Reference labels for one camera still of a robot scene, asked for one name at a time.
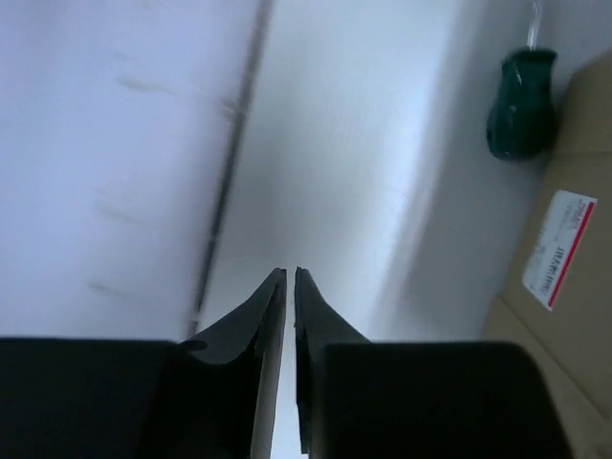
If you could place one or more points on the green screwdriver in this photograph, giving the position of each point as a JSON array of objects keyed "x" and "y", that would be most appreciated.
[{"x": 522, "y": 121}]

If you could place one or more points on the tan plastic toolbox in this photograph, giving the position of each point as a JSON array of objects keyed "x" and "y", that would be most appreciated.
[{"x": 556, "y": 302}]

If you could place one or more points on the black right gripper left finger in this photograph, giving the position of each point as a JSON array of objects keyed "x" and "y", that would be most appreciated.
[{"x": 210, "y": 396}]

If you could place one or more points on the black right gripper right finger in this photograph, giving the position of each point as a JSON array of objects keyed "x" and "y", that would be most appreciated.
[{"x": 362, "y": 399}]

